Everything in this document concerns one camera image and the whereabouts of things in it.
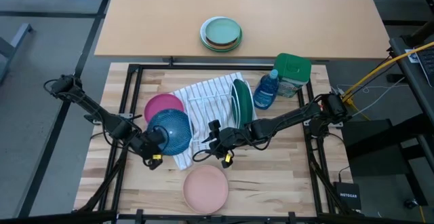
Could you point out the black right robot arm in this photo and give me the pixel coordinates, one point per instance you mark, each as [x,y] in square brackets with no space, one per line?
[288,118]

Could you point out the black network router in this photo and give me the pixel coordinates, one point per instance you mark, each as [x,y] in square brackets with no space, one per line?
[348,195]

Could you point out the dark side desk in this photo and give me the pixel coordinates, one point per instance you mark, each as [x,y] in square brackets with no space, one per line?
[413,81]

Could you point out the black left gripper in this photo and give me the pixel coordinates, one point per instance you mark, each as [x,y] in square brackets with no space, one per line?
[146,144]

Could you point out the white striped dish towel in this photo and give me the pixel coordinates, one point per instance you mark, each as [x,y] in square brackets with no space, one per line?
[200,115]

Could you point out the dark green plate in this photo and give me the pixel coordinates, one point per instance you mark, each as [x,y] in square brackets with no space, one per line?
[245,103]

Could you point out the pale green plate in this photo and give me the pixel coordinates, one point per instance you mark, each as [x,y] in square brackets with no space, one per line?
[222,30]

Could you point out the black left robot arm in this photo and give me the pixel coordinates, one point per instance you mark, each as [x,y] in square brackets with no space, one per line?
[101,115]

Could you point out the green lidded detergent tub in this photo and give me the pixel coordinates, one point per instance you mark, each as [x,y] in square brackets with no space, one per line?
[292,69]

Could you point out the magenta plate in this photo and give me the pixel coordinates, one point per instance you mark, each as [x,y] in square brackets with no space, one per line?
[162,103]

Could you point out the light wooden desk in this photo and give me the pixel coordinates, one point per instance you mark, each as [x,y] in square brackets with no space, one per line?
[152,20]

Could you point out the black metal table frame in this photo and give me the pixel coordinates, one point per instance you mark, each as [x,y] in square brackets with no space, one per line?
[134,81]

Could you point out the orange brown plate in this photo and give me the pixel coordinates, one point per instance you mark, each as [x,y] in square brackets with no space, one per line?
[222,47]

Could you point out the white plate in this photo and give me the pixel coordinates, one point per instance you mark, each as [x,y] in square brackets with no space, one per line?
[202,30]

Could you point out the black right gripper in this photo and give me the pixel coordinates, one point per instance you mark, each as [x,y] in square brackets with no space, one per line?
[230,140]

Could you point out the blue patterned plate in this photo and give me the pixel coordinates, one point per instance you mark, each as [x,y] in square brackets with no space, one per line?
[174,132]

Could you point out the peach pink plate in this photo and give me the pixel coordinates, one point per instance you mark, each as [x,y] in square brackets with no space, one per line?
[205,190]

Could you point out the blue dish soap bottle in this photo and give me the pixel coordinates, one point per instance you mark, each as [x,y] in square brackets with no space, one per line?
[266,91]

